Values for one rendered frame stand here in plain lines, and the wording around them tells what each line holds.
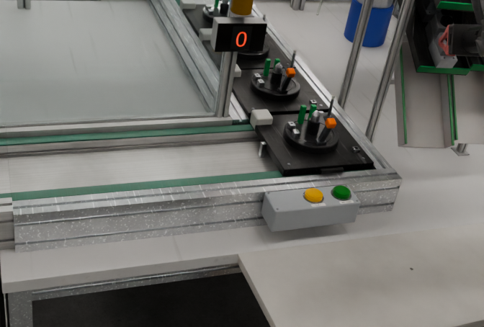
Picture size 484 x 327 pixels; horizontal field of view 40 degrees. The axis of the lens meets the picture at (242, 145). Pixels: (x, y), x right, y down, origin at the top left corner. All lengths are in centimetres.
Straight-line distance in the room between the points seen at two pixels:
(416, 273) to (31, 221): 83
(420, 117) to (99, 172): 81
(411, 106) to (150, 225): 73
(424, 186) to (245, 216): 55
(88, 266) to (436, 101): 96
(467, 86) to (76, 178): 103
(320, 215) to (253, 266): 19
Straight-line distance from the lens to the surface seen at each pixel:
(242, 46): 161
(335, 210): 153
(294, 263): 149
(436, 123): 179
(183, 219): 148
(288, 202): 149
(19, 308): 149
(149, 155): 164
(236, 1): 157
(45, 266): 143
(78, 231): 144
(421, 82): 180
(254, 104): 180
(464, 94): 187
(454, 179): 193
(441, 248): 167
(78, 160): 162
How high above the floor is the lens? 185
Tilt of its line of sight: 33 degrees down
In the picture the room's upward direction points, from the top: 10 degrees clockwise
